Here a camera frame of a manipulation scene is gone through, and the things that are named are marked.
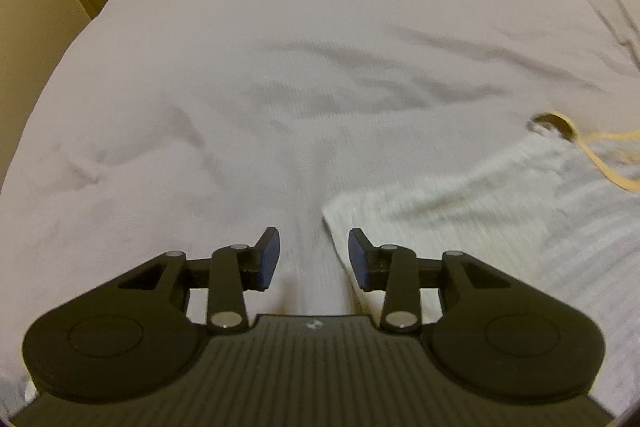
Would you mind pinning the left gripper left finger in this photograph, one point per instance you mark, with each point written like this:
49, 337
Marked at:
226, 275

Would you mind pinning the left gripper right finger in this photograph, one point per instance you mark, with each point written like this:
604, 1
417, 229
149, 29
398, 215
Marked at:
400, 274

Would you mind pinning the grey striped t-shirt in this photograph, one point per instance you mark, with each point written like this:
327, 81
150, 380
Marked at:
559, 210

